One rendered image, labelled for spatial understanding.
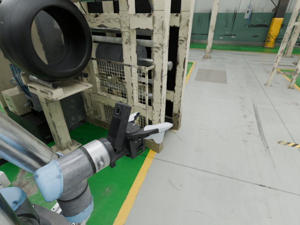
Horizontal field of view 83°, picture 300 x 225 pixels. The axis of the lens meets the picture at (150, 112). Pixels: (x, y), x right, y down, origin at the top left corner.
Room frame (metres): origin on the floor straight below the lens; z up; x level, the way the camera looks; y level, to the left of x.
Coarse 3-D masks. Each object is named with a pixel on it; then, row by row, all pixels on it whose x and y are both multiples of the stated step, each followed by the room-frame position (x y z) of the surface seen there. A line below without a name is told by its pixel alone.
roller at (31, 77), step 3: (30, 75) 1.33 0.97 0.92; (30, 78) 1.31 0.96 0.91; (33, 78) 1.29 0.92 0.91; (36, 78) 1.28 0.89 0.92; (39, 78) 1.27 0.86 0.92; (36, 81) 1.27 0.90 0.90; (39, 81) 1.24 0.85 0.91; (42, 81) 1.22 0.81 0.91; (45, 81) 1.21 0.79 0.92; (48, 81) 1.20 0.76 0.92; (51, 81) 1.20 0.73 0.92; (45, 84) 1.20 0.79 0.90; (48, 84) 1.18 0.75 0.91; (51, 84) 1.16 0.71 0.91; (54, 84) 1.16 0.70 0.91; (57, 84) 1.18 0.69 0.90; (54, 87) 1.16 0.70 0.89
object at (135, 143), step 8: (128, 128) 0.39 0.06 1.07; (136, 128) 0.39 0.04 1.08; (128, 136) 0.36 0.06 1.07; (104, 144) 0.32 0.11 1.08; (128, 144) 0.36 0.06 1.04; (136, 144) 0.37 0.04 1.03; (144, 144) 0.38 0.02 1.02; (112, 152) 0.31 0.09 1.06; (120, 152) 0.35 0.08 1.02; (128, 152) 0.36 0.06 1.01; (136, 152) 0.37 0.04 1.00; (112, 160) 0.31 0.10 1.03
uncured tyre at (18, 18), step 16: (16, 0) 1.15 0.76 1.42; (32, 0) 1.18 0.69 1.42; (48, 0) 1.25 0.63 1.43; (64, 0) 1.35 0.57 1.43; (0, 16) 1.15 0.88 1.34; (16, 16) 1.10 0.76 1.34; (32, 16) 1.15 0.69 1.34; (64, 16) 1.61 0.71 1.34; (80, 16) 1.44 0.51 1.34; (0, 32) 1.12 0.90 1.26; (16, 32) 1.07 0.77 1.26; (64, 32) 1.61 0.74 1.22; (80, 32) 1.60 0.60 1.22; (0, 48) 1.15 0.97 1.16; (16, 48) 1.06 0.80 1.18; (32, 48) 1.10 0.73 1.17; (64, 48) 1.59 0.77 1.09; (80, 48) 1.60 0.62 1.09; (16, 64) 1.14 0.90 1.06; (32, 64) 1.08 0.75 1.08; (48, 64) 1.44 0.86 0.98; (64, 64) 1.53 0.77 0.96; (80, 64) 1.36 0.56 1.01; (48, 80) 1.19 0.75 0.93; (64, 80) 1.26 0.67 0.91
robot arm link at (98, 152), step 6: (90, 144) 0.32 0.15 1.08; (96, 144) 0.32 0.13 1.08; (102, 144) 0.32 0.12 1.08; (90, 150) 0.30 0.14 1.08; (96, 150) 0.30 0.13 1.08; (102, 150) 0.30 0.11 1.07; (96, 156) 0.29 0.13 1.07; (102, 156) 0.29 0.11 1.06; (108, 156) 0.30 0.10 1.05; (96, 162) 0.28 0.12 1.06; (102, 162) 0.28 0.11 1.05; (108, 162) 0.30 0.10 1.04; (96, 168) 0.28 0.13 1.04; (102, 168) 0.29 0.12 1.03
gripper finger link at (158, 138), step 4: (160, 124) 0.41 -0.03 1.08; (164, 124) 0.41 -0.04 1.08; (168, 124) 0.41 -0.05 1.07; (172, 124) 0.42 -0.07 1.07; (144, 128) 0.39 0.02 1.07; (148, 128) 0.39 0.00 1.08; (152, 128) 0.39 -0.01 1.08; (160, 128) 0.39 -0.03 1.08; (164, 128) 0.39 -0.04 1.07; (168, 128) 0.40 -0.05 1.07; (160, 132) 0.39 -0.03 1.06; (148, 136) 0.39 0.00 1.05; (152, 136) 0.39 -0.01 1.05; (156, 136) 0.39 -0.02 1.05; (160, 136) 0.39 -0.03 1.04; (156, 140) 0.39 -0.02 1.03; (160, 140) 0.39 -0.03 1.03
